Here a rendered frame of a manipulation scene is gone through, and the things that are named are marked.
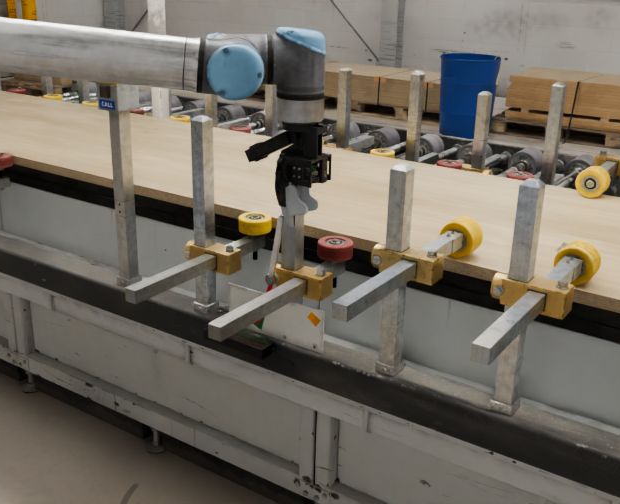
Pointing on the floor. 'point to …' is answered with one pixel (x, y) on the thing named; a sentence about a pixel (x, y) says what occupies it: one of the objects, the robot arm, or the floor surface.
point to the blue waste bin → (465, 90)
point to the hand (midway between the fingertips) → (289, 219)
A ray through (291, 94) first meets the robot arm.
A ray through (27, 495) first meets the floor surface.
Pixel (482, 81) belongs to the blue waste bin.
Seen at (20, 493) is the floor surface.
